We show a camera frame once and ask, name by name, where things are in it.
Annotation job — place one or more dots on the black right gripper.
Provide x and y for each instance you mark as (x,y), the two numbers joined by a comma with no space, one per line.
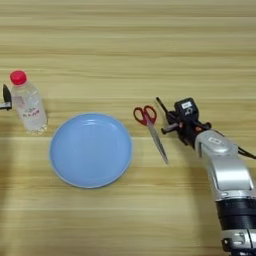
(188,130)

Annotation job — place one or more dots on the light blue round plate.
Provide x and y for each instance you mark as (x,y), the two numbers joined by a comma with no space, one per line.
(90,151)

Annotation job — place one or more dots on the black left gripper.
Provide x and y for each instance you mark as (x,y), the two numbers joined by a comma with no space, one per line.
(5,106)

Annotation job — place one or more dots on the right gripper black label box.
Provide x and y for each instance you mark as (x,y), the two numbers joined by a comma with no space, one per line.
(186,108)

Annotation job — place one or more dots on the clear red-capped water bottle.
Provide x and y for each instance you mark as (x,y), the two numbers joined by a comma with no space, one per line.
(30,106)

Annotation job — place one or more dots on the thin black pen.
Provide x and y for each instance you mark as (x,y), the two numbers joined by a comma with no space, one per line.
(161,104)

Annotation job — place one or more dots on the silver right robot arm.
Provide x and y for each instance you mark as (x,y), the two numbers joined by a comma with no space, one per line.
(230,173)

